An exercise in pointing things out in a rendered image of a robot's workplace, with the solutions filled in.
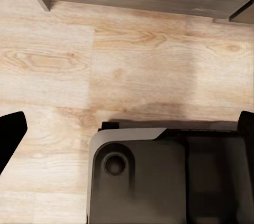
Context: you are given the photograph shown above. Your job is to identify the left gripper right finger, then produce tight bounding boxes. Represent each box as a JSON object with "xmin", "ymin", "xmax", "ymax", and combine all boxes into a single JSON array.
[{"xmin": 237, "ymin": 111, "xmax": 254, "ymax": 153}]

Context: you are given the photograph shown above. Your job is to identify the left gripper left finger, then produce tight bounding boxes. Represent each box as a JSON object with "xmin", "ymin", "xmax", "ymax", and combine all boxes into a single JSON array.
[{"xmin": 0, "ymin": 111, "xmax": 28, "ymax": 174}]

